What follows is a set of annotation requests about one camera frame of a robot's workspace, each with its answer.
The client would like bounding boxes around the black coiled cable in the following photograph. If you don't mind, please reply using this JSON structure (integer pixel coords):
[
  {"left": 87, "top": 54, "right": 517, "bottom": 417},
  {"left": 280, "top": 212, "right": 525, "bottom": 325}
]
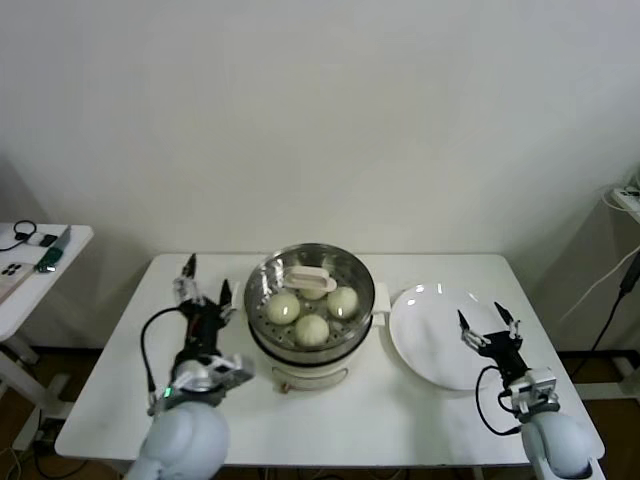
[{"left": 0, "top": 219, "right": 37, "bottom": 251}]

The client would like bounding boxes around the dark floor power strip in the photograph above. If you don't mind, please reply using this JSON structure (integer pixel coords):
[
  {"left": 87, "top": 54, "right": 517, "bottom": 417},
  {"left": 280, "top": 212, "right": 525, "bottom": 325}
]
[{"left": 33, "top": 418, "right": 62, "bottom": 445}]

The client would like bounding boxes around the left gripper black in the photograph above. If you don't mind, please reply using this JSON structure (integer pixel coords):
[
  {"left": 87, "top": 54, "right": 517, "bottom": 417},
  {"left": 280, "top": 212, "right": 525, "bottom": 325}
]
[{"left": 172, "top": 253, "right": 236, "bottom": 359}]

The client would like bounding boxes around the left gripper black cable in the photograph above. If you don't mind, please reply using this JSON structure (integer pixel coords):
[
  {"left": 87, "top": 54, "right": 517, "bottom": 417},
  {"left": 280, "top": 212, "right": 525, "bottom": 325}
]
[{"left": 140, "top": 307, "right": 189, "bottom": 407}]

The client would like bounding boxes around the perforated steel steamer basket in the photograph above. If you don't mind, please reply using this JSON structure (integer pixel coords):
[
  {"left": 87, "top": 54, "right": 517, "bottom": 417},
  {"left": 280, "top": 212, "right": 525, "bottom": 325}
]
[{"left": 229, "top": 243, "right": 392, "bottom": 354}]

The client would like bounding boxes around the round glass lid cream handle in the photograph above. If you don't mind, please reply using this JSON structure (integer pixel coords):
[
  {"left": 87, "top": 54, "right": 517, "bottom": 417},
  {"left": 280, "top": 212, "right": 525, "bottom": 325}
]
[{"left": 244, "top": 243, "right": 376, "bottom": 326}]

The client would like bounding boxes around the black power cable with adapter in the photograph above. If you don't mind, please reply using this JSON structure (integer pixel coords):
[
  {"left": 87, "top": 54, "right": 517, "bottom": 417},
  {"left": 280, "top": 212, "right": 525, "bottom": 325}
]
[{"left": 572, "top": 258, "right": 640, "bottom": 382}]

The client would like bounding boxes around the wrist camera silver box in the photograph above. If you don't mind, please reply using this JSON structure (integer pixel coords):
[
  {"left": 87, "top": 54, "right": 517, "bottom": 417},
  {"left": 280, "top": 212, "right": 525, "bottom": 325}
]
[
  {"left": 509, "top": 368, "right": 559, "bottom": 417},
  {"left": 207, "top": 352, "right": 257, "bottom": 394}
]

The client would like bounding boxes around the beige booklet with black dots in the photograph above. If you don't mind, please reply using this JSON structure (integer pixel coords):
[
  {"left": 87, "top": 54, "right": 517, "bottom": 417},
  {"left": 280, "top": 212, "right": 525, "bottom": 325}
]
[{"left": 0, "top": 259, "right": 32, "bottom": 304}]

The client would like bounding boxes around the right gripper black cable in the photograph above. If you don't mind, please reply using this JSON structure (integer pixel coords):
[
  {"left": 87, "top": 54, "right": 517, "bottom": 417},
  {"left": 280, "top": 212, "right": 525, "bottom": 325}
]
[{"left": 474, "top": 367, "right": 524, "bottom": 437}]

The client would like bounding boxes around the white wall cable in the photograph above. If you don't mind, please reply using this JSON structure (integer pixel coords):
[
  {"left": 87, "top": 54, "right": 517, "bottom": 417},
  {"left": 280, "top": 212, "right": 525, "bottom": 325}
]
[{"left": 559, "top": 247, "right": 640, "bottom": 321}]

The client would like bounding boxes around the white side table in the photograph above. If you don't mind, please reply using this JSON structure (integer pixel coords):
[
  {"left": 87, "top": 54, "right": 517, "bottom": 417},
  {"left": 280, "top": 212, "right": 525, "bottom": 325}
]
[{"left": 0, "top": 222, "right": 95, "bottom": 416}]

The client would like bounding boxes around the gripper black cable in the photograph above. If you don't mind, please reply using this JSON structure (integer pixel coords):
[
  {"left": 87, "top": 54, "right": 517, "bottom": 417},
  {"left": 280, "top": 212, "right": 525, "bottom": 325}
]
[
  {"left": 474, "top": 367, "right": 524, "bottom": 437},
  {"left": 140, "top": 307, "right": 189, "bottom": 407}
]

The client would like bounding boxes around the white round plate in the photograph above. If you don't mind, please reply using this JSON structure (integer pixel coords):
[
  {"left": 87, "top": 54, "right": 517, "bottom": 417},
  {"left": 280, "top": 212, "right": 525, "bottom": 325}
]
[{"left": 388, "top": 282, "right": 511, "bottom": 392}]

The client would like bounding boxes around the right wrist camera silver box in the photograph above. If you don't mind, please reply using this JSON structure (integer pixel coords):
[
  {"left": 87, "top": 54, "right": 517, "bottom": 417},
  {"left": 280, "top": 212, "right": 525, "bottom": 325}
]
[{"left": 509, "top": 368, "right": 559, "bottom": 417}]

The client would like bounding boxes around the left wrist camera silver box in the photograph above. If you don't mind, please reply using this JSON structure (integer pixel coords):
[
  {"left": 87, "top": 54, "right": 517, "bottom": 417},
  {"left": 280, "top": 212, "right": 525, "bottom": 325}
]
[{"left": 207, "top": 352, "right": 257, "bottom": 394}]

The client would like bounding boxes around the cream electric cooking pot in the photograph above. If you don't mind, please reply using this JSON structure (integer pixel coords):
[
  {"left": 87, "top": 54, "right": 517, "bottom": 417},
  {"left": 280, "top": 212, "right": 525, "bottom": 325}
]
[{"left": 248, "top": 319, "right": 374, "bottom": 394}]

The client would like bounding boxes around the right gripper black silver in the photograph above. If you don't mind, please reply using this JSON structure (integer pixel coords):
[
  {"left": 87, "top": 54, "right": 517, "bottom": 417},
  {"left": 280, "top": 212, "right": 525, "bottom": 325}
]
[{"left": 458, "top": 301, "right": 529, "bottom": 386}]

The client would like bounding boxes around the white power strip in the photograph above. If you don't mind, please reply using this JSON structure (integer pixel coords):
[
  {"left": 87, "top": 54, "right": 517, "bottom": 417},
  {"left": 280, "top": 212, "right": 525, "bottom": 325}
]
[{"left": 613, "top": 185, "right": 640, "bottom": 211}]

